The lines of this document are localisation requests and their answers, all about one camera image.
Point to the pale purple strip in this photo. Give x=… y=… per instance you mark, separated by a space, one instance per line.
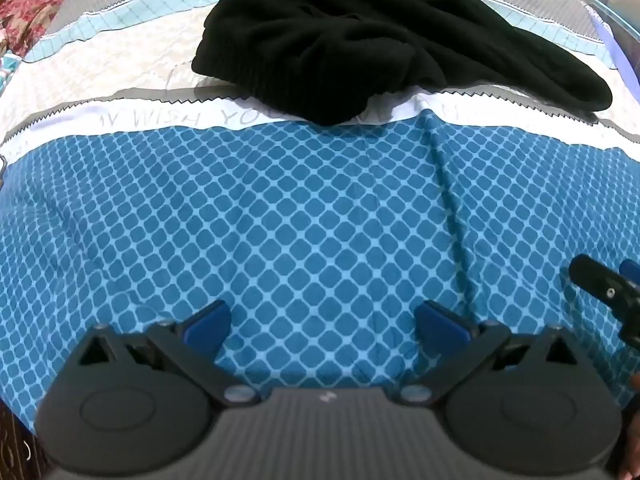
x=612 y=35

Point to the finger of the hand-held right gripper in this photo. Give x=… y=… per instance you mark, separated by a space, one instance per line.
x=600 y=282

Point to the black pants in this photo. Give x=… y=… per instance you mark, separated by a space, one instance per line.
x=320 y=45

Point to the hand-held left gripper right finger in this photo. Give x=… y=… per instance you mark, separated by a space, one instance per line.
x=439 y=326

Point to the blue patterned bedsheet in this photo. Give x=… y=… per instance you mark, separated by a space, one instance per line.
x=310 y=220

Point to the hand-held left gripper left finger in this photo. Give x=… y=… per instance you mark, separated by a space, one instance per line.
x=209 y=324

